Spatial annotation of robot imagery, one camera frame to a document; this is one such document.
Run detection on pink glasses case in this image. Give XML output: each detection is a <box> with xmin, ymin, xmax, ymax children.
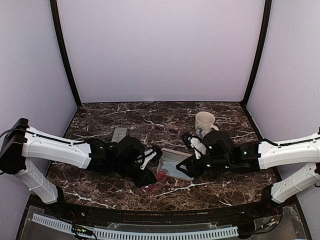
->
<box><xmin>156</xmin><ymin>148</ymin><xmax>194</xmax><ymax>182</ymax></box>

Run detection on grey glasses case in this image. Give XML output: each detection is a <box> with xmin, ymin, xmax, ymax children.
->
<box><xmin>111</xmin><ymin>127</ymin><xmax>128</xmax><ymax>143</ymax></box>

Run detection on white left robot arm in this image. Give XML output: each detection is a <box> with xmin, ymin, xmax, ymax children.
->
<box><xmin>0</xmin><ymin>118</ymin><xmax>163</xmax><ymax>218</ymax></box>

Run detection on black front rail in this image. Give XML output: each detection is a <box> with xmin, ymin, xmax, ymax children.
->
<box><xmin>82</xmin><ymin>207</ymin><xmax>241</xmax><ymax>225</ymax></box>

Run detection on black corner post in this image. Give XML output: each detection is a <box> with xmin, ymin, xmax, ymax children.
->
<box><xmin>49</xmin><ymin>0</ymin><xmax>82</xmax><ymax>108</ymax></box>
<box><xmin>240</xmin><ymin>0</ymin><xmax>272</xmax><ymax>109</ymax></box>

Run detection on white slotted cable duct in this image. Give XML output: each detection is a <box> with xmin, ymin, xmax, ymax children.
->
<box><xmin>31</xmin><ymin>213</ymin><xmax>239</xmax><ymax>240</ymax></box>

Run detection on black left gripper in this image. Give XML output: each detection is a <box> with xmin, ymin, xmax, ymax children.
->
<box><xmin>113</xmin><ymin>159</ymin><xmax>157</xmax><ymax>189</ymax></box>

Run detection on clear frame dark-lens sunglasses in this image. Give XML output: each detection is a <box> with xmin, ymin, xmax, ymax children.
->
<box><xmin>144</xmin><ymin>119</ymin><xmax>181</xmax><ymax>145</ymax></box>

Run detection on black left corner post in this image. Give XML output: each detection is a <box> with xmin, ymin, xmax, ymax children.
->
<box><xmin>49</xmin><ymin>0</ymin><xmax>82</xmax><ymax>108</ymax></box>

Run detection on black right corner post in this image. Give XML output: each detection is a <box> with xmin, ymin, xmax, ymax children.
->
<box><xmin>240</xmin><ymin>0</ymin><xmax>272</xmax><ymax>109</ymax></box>

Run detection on light blue cleaning cloth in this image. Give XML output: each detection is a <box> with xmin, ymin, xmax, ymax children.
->
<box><xmin>161</xmin><ymin>160</ymin><xmax>186</xmax><ymax>178</ymax></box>

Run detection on pink frame sunglasses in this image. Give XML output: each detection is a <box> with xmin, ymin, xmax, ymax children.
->
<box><xmin>142</xmin><ymin>169</ymin><xmax>168</xmax><ymax>194</ymax></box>

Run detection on cream ceramic mug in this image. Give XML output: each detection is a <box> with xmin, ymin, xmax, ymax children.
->
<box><xmin>194</xmin><ymin>111</ymin><xmax>219</xmax><ymax>139</ymax></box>

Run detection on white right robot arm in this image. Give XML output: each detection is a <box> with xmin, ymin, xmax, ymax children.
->
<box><xmin>176</xmin><ymin>130</ymin><xmax>320</xmax><ymax>217</ymax></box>

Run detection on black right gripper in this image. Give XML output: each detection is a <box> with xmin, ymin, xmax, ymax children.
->
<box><xmin>176</xmin><ymin>152</ymin><xmax>232</xmax><ymax>178</ymax></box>

